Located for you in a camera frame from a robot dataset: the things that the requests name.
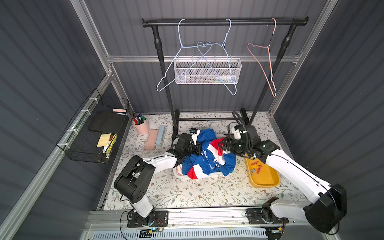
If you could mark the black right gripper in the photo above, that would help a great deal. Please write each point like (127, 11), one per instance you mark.
(229, 144)

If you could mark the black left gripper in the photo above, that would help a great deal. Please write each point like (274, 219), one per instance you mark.
(195, 148)

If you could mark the red white blue jacket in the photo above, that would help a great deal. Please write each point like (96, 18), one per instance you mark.
(213, 158)

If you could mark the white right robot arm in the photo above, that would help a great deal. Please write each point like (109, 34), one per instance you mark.
(326, 204)

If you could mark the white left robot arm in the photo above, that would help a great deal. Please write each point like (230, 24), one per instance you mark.
(135, 178)

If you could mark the white plastic basket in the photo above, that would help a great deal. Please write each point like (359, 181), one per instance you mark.
(196, 172)

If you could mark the yellow plastic tray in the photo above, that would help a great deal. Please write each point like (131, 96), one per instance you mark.
(267, 178)

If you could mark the light blue eraser block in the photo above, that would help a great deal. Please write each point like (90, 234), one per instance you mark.
(161, 135)

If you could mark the pink eraser block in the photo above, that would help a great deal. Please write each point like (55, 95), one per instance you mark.
(151, 140)

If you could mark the floral table mat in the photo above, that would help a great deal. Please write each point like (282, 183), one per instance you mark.
(168, 191)

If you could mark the pink pen cup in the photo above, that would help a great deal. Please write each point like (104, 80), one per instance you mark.
(141, 124)

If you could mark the yellow sticky notes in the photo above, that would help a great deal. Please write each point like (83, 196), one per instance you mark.
(104, 140)

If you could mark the black clothes rack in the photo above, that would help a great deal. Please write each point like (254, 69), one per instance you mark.
(154, 24)

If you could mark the silver mesh wall basket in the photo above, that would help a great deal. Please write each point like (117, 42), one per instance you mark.
(209, 72)

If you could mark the black wire wall basket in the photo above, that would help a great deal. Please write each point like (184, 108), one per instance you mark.
(101, 114)

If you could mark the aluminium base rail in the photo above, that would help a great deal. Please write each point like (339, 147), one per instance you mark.
(178, 218)

